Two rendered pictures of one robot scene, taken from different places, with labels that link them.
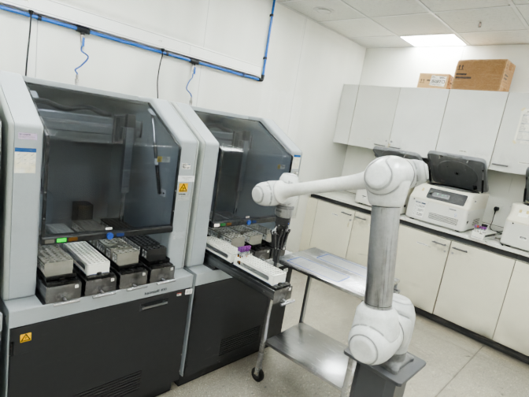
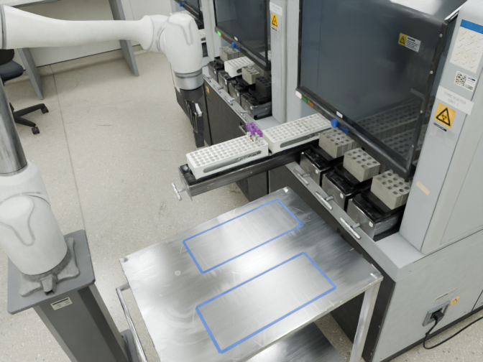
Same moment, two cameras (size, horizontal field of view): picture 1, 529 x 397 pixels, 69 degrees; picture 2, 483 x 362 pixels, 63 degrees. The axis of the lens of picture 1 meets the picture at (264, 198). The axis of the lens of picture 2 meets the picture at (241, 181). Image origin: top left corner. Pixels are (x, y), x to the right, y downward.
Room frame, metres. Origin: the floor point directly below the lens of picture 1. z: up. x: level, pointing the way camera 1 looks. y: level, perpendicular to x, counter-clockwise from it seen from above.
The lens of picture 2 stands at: (2.45, -1.11, 1.71)
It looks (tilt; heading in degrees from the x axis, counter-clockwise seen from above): 40 degrees down; 115
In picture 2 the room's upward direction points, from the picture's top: 5 degrees counter-clockwise
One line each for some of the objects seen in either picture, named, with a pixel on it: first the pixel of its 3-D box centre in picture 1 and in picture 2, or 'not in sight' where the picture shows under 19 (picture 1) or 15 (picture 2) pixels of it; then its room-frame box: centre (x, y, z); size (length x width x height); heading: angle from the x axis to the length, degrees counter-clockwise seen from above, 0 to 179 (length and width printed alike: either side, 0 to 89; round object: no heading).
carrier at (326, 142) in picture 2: (237, 242); (329, 145); (2.25, 0.12, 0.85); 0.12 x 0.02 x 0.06; 138
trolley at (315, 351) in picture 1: (324, 332); (251, 342); (2.15, -0.49, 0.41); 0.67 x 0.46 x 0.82; 52
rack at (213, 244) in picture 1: (221, 249); (300, 132); (2.11, 0.20, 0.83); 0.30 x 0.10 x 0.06; 47
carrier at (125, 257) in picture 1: (127, 257); (248, 75); (1.73, 0.61, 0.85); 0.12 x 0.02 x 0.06; 138
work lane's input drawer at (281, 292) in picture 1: (240, 269); (260, 156); (1.99, 0.07, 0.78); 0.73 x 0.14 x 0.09; 47
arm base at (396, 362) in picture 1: (389, 348); (46, 265); (1.50, -0.63, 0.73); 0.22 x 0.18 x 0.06; 137
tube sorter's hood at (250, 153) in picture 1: (231, 166); (420, 20); (2.46, 0.24, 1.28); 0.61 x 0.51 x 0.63; 137
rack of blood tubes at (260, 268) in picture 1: (258, 269); (228, 156); (1.90, -0.03, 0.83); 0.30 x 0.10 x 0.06; 47
